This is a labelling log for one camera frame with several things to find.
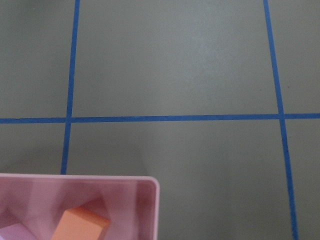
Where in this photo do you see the orange foam block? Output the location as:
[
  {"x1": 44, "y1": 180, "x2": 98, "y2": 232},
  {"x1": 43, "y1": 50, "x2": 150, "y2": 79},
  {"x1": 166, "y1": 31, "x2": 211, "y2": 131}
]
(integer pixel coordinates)
[{"x1": 51, "y1": 207, "x2": 111, "y2": 240}]

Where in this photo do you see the light pink foam block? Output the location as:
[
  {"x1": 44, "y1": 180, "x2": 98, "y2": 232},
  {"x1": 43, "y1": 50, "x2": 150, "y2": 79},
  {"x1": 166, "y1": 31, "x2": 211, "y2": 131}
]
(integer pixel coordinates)
[{"x1": 0, "y1": 223, "x2": 36, "y2": 240}]

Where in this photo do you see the pink plastic bin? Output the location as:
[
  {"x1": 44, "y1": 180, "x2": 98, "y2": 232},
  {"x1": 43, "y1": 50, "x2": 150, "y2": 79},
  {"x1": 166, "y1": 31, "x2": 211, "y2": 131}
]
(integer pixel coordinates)
[{"x1": 0, "y1": 173, "x2": 160, "y2": 240}]

